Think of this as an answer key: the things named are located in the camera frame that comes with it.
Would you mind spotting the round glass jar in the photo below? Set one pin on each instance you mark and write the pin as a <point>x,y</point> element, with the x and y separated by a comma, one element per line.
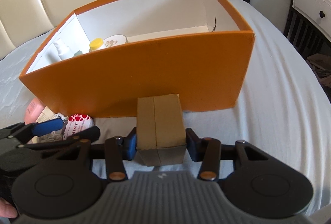
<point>115,40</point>

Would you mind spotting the white bed sheet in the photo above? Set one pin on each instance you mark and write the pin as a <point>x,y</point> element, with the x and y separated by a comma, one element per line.
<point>282,109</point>

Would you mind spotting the red white mint tin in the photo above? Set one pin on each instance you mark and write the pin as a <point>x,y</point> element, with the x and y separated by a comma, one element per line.
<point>77,123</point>

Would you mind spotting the brown cardboard small box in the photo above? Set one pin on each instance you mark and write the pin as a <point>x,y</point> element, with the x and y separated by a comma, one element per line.
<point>161,136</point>

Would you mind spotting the pink tube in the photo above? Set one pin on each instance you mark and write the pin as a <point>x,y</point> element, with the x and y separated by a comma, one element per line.
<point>33,111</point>

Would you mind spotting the green spray bottle white cap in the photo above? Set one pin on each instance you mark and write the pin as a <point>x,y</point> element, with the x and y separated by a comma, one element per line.
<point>78,53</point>

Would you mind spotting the orange cardboard box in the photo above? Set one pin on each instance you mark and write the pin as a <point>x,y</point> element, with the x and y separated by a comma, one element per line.
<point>198,49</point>

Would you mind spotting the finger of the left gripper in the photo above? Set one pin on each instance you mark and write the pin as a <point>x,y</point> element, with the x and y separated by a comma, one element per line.
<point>47,127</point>

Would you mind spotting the person's left hand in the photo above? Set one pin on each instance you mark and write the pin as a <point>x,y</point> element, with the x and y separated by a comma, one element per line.
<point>7,210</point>

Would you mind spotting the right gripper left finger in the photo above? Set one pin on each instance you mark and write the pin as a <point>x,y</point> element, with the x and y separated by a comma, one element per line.
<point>118,149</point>

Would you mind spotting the white nightstand with drawer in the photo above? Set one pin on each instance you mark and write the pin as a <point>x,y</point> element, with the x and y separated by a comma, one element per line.
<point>308,26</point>

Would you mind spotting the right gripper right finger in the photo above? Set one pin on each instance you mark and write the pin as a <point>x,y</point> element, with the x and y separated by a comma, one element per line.
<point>207,151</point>

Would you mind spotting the yellow cap bottle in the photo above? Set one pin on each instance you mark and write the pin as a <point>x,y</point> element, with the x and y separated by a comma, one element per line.
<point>97,44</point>

